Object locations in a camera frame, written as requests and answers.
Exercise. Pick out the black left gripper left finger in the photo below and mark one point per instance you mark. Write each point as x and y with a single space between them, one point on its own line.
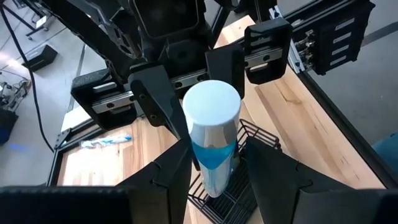
93 205

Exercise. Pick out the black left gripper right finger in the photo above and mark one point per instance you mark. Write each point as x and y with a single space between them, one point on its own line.
311 202

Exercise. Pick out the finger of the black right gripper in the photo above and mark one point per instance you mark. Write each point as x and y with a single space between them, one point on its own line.
225 65
155 93

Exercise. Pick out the blue toothbrush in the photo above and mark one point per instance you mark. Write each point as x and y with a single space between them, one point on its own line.
105 140

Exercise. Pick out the blue mouthwash bottle white cap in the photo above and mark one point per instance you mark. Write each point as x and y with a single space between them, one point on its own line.
211 105

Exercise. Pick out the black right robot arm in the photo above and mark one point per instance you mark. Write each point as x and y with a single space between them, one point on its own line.
93 31

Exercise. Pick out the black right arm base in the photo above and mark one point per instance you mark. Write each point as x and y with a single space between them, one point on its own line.
329 40

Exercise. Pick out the black floor box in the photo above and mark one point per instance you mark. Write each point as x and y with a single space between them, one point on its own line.
40 57

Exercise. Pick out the blue floor object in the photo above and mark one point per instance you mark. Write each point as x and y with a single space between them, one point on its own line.
388 152

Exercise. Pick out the black floor bin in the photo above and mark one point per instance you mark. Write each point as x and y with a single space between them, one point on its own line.
7 124

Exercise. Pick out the black aluminium table frame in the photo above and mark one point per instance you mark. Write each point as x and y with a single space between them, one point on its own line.
343 124

